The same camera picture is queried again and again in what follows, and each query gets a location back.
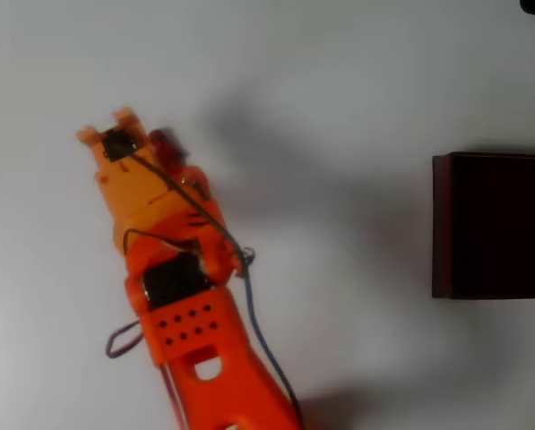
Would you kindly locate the orange gripper with servo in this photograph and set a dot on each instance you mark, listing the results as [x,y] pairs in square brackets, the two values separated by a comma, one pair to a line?
[174,148]

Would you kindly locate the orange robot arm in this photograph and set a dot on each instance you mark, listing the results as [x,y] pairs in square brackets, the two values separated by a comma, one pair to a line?
[231,380]

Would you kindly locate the dark red open box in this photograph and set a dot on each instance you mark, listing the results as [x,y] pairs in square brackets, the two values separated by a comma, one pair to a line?
[495,224]

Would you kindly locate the black camera module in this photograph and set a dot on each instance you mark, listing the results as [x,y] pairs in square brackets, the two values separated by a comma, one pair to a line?
[119,144]

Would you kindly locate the small red toy piece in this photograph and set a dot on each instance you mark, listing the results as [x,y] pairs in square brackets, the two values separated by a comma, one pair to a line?
[170,150]

